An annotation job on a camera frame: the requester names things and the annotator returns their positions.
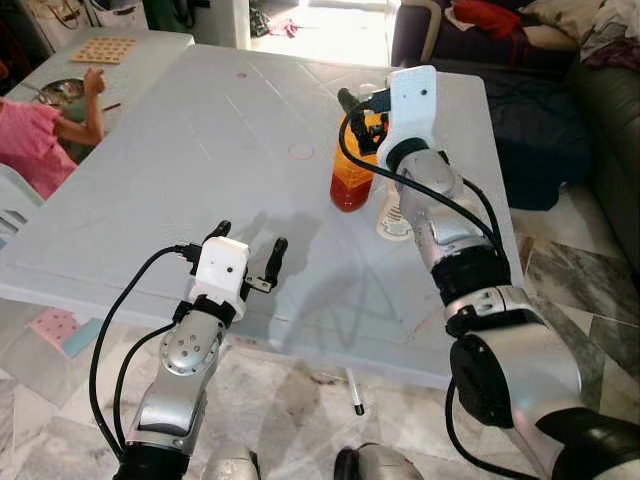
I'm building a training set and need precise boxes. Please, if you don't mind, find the pink dotted card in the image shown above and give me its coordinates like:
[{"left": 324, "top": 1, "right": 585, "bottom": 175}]
[{"left": 30, "top": 308, "right": 81, "bottom": 351}]

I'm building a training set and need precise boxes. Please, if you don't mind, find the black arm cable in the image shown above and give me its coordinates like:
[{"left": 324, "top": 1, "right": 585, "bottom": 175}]
[
  {"left": 113, "top": 322, "right": 179, "bottom": 446},
  {"left": 88, "top": 243, "right": 206, "bottom": 456},
  {"left": 337, "top": 108, "right": 506, "bottom": 261}
]

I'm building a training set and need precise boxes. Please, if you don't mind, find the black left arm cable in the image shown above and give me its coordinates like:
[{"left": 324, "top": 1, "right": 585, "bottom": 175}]
[
  {"left": 113, "top": 322, "right": 179, "bottom": 446},
  {"left": 88, "top": 243, "right": 206, "bottom": 456}
]

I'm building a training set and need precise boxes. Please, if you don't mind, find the pile of clothes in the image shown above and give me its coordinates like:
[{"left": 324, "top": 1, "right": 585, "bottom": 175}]
[{"left": 580, "top": 0, "right": 640, "bottom": 71}]

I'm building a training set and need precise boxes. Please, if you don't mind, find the white bag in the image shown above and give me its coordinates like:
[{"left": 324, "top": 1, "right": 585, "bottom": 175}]
[{"left": 85, "top": 0, "right": 151, "bottom": 29}]

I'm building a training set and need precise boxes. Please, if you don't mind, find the child in pink shirt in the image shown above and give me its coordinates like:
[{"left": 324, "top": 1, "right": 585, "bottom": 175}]
[{"left": 0, "top": 65, "right": 108, "bottom": 201}]

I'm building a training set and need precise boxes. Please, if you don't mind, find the large white plastic table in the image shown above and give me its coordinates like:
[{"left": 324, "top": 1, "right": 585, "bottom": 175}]
[{"left": 0, "top": 43, "right": 523, "bottom": 416}]

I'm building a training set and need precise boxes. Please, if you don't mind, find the wooden grid board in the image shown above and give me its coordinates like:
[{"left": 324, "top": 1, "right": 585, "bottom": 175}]
[{"left": 70, "top": 37, "right": 139, "bottom": 65}]

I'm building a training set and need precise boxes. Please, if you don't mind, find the metal bowl with food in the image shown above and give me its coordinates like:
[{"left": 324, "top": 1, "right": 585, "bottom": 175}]
[{"left": 38, "top": 79, "right": 86, "bottom": 107}]

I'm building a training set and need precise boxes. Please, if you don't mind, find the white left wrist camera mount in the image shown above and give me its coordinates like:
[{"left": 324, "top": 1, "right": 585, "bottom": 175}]
[{"left": 188, "top": 236, "right": 251, "bottom": 307}]

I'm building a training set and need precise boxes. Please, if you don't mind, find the navy blue seat cushion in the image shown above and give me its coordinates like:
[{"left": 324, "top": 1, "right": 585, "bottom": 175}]
[{"left": 488, "top": 65, "right": 593, "bottom": 212}]

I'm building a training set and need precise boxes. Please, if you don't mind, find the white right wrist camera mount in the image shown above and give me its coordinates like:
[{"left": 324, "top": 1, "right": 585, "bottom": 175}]
[{"left": 383, "top": 65, "right": 439, "bottom": 163}]

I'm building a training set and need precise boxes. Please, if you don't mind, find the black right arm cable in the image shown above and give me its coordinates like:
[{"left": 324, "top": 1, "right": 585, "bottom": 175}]
[{"left": 337, "top": 108, "right": 506, "bottom": 261}]

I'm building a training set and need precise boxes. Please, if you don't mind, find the light blue card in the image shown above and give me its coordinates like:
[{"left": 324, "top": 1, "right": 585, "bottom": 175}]
[{"left": 62, "top": 318, "right": 104, "bottom": 358}]

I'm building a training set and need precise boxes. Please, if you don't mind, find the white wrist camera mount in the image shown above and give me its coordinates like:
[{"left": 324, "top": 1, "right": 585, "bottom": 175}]
[
  {"left": 383, "top": 65, "right": 439, "bottom": 163},
  {"left": 188, "top": 236, "right": 251, "bottom": 307}
]

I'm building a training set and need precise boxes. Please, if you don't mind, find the silver robot left leg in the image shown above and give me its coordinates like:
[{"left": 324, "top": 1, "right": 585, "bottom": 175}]
[{"left": 200, "top": 445, "right": 263, "bottom": 480}]

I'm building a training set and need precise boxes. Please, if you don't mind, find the dark purple sofa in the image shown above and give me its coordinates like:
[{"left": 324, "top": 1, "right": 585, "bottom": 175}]
[{"left": 390, "top": 0, "right": 601, "bottom": 73}]

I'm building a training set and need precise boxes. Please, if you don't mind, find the dark green sofa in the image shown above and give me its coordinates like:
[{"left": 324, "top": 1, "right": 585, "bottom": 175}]
[{"left": 568, "top": 60, "right": 640, "bottom": 271}]

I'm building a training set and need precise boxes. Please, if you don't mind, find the beige cushion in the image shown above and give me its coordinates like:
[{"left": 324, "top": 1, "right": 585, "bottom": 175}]
[{"left": 520, "top": 0, "right": 611, "bottom": 48}]

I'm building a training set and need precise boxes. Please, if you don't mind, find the white plastic chair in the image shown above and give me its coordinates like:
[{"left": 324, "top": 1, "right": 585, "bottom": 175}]
[{"left": 0, "top": 163, "right": 46, "bottom": 246}]

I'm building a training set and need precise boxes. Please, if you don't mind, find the orange juice bottle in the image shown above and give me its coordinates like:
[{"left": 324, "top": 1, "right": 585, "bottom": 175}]
[{"left": 330, "top": 112, "right": 386, "bottom": 213}]

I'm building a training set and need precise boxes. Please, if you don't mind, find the red cloth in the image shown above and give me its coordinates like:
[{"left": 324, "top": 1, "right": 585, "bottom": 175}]
[{"left": 448, "top": 0, "right": 523, "bottom": 41}]

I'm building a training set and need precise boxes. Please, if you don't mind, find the small white table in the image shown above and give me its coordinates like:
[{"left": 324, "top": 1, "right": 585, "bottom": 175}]
[{"left": 10, "top": 28, "right": 196, "bottom": 111}]

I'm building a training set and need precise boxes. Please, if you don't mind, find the silver robot leg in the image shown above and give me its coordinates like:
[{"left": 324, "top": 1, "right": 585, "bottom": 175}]
[
  {"left": 200, "top": 445, "right": 263, "bottom": 480},
  {"left": 333, "top": 443, "right": 426, "bottom": 480}
]

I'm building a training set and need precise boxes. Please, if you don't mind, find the silver robot right leg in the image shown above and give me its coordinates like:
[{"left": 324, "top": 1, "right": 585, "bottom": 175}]
[{"left": 333, "top": 443, "right": 426, "bottom": 480}]

